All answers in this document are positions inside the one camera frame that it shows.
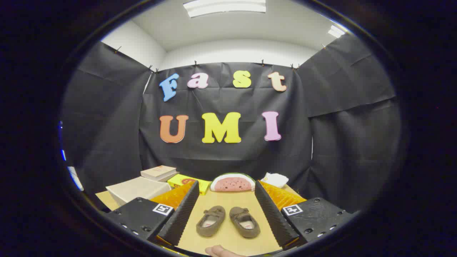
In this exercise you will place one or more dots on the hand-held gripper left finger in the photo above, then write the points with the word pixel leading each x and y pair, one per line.
pixel 184 210

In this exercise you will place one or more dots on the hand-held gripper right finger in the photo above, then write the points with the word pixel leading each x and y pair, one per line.
pixel 271 210

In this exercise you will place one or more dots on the brown fuzzy shoe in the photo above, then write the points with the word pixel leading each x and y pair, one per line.
pixel 210 222
pixel 244 222

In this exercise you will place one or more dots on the cream fabric storage box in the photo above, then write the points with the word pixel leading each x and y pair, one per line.
pixel 137 189

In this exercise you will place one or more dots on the yellow book red circle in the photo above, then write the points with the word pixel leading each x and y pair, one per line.
pixel 185 181

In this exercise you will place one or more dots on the white plush toy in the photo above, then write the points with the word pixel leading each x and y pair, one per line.
pixel 275 179

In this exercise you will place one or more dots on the beige book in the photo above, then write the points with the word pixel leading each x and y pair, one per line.
pixel 158 171

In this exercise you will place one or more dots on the watermelon slice plush toy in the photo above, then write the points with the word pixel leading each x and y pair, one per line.
pixel 232 183

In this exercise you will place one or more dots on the black backdrop cloth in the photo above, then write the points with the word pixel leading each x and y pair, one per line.
pixel 221 157

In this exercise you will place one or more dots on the small ceiling light panel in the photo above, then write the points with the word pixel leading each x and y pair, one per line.
pixel 336 31

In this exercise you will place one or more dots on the long ceiling light panel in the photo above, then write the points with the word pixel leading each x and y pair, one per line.
pixel 225 7

